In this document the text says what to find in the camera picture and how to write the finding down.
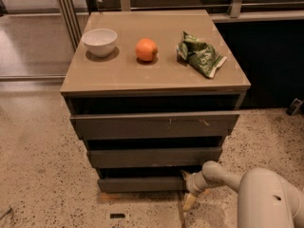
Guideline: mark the small black floor device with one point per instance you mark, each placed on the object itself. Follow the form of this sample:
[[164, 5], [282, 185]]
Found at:
[[294, 107]]

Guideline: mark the white ceramic bowl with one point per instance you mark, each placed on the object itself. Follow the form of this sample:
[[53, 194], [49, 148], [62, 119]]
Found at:
[[100, 41]]

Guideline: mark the grey drawer cabinet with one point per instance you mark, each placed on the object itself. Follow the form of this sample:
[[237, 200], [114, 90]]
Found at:
[[123, 84]]

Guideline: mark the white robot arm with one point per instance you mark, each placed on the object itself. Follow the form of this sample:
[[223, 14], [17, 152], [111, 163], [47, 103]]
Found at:
[[264, 198]]

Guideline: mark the grey drawer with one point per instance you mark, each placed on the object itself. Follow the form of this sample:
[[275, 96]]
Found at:
[[158, 157], [154, 125], [144, 179]]

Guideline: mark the orange fruit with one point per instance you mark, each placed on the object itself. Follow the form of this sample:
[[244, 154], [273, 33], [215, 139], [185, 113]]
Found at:
[[146, 50]]

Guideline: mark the metal window frame post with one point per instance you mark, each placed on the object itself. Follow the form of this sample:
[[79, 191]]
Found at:
[[67, 10]]

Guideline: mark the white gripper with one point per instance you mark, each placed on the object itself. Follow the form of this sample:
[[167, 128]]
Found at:
[[192, 183]]

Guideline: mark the metal railing shelf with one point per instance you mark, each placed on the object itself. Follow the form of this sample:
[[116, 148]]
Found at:
[[202, 0]]

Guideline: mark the green crumpled snack bag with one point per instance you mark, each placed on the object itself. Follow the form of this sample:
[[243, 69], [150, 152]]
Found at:
[[202, 57]]

